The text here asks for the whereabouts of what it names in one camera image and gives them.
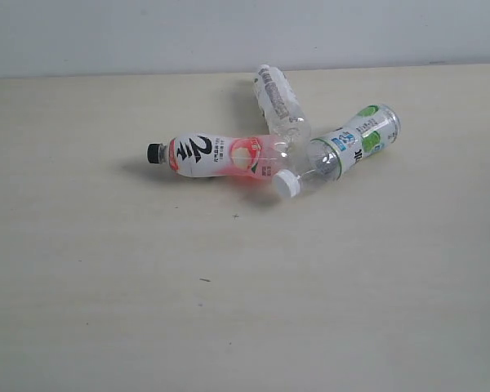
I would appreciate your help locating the pink white peach drink bottle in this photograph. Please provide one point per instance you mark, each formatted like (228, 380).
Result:
(199, 155)

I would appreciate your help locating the clear ribbed water bottle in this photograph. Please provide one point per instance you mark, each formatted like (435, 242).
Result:
(280, 108)

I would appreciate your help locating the clear bottle green lime label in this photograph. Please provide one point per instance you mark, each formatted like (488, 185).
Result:
(327, 157)

